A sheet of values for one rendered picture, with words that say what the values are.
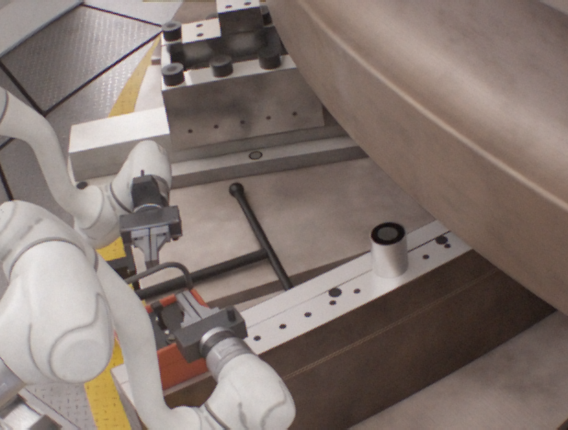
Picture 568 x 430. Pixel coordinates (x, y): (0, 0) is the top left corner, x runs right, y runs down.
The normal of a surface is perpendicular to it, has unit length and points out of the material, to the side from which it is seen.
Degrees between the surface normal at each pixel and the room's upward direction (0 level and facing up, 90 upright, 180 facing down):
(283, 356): 90
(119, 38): 0
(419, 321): 90
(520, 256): 90
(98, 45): 0
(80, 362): 88
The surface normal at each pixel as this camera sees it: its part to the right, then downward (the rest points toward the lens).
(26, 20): 0.35, -0.40
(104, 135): -0.13, -0.76
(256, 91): 0.09, 0.63
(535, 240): -0.78, 0.48
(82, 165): 0.05, 0.36
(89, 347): 0.46, 0.49
